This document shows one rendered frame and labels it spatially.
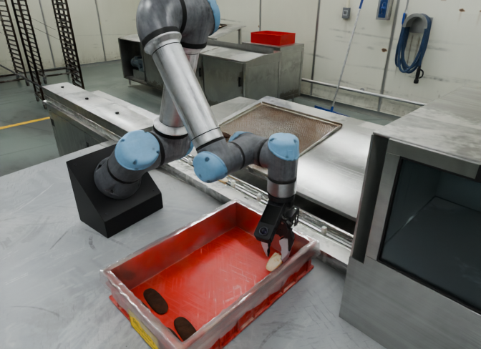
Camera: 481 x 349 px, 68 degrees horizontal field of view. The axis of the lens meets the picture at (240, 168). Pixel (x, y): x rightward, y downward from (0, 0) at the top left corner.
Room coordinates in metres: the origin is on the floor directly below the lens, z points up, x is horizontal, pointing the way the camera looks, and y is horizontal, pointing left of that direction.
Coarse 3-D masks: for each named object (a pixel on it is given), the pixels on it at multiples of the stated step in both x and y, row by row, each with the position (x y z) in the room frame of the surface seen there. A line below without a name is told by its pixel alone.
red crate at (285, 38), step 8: (256, 32) 5.24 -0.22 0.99; (264, 32) 5.38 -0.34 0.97; (272, 32) 5.34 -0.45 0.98; (280, 32) 5.25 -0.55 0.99; (288, 32) 5.15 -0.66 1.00; (256, 40) 5.08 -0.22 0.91; (264, 40) 4.99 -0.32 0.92; (272, 40) 4.91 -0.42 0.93; (280, 40) 4.83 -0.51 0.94; (288, 40) 4.97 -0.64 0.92
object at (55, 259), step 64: (0, 192) 1.21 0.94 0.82; (64, 192) 1.21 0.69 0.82; (192, 192) 1.21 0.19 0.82; (0, 256) 0.83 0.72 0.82; (64, 256) 0.83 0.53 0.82; (0, 320) 0.60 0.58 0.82; (64, 320) 0.60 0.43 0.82; (128, 320) 0.60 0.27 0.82; (256, 320) 0.60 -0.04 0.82; (320, 320) 0.60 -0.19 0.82
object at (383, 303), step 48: (480, 96) 0.86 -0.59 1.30; (384, 144) 0.65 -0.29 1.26; (432, 144) 0.55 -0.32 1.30; (480, 144) 0.55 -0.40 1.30; (384, 192) 0.58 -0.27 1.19; (384, 288) 0.55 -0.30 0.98; (432, 288) 0.49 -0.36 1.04; (384, 336) 0.53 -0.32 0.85; (432, 336) 0.47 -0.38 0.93; (480, 336) 0.43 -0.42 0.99
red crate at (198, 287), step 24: (216, 240) 0.90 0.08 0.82; (240, 240) 0.90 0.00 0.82; (192, 264) 0.80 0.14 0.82; (216, 264) 0.80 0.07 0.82; (240, 264) 0.80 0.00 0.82; (264, 264) 0.80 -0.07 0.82; (144, 288) 0.70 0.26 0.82; (168, 288) 0.70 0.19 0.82; (192, 288) 0.70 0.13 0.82; (216, 288) 0.70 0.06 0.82; (240, 288) 0.70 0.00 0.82; (288, 288) 0.69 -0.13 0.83; (168, 312) 0.63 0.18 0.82; (192, 312) 0.63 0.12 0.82; (216, 312) 0.63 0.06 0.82
